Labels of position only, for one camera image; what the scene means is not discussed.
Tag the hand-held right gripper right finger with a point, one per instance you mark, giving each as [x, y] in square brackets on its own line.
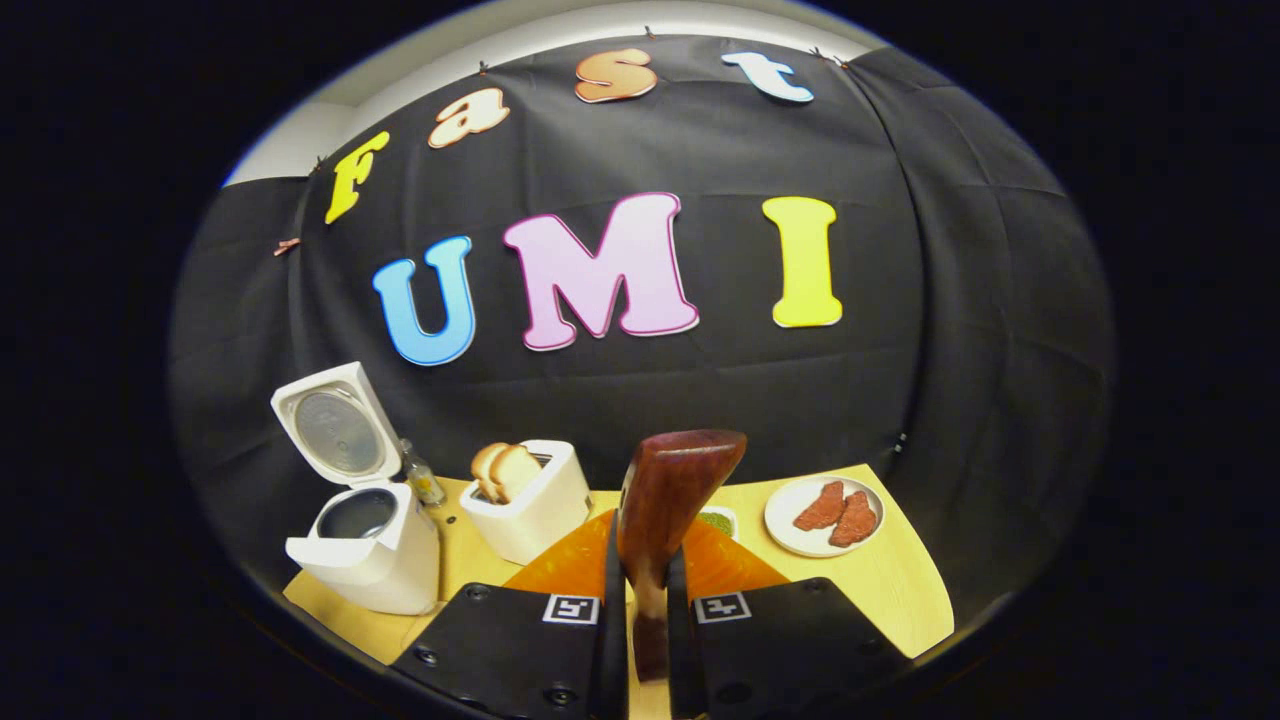
[682, 650]

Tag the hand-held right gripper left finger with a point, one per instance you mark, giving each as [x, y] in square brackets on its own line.
[612, 650]

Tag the brown wooden spoon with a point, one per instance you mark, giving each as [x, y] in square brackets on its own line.
[670, 500]

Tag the white rice cooker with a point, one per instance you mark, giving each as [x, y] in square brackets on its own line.
[380, 560]

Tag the white divided bean dish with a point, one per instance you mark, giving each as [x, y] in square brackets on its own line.
[718, 521]

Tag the white toaster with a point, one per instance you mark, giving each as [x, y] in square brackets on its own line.
[540, 515]

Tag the round white plate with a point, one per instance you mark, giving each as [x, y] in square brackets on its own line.
[785, 530]

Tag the red meat slice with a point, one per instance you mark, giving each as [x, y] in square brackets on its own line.
[855, 520]
[820, 506]

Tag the toasted bread slice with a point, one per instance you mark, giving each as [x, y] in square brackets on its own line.
[488, 470]
[518, 472]

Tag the small glass bottle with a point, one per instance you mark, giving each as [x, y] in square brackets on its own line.
[425, 482]

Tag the black backdrop cloth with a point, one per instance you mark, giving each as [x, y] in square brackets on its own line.
[900, 300]

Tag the copper cloth clip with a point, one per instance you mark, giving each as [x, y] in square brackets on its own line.
[287, 245]

